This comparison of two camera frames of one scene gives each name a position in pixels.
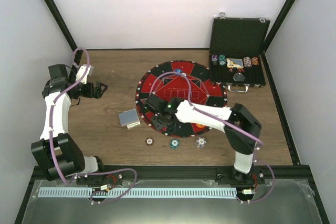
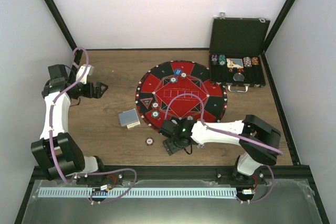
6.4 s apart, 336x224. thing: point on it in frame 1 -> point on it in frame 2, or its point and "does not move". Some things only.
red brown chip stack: x=149 y=141 does not move
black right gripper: x=158 y=125 -> x=170 y=147
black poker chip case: x=235 y=60 does not move
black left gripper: x=97 y=94 does not move
